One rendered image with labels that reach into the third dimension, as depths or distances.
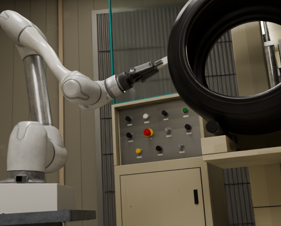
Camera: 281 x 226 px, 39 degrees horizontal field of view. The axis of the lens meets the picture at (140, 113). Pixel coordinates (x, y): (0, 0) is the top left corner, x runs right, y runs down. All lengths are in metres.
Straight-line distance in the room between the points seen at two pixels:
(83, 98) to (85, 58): 3.75
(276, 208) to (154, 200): 0.75
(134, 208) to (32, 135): 0.82
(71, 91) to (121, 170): 0.89
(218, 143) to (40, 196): 0.68
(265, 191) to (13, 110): 4.09
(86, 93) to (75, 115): 3.53
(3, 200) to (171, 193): 0.94
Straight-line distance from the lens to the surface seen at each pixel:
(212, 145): 1.37
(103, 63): 5.14
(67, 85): 1.51
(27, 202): 1.55
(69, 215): 1.41
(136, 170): 2.24
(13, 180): 1.65
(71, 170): 4.94
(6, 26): 1.98
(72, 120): 5.04
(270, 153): 1.34
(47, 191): 1.53
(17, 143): 1.68
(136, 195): 2.23
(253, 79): 1.78
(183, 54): 1.47
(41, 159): 1.68
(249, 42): 1.84
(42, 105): 1.94
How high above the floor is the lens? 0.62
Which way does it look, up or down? 14 degrees up
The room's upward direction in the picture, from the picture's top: 3 degrees counter-clockwise
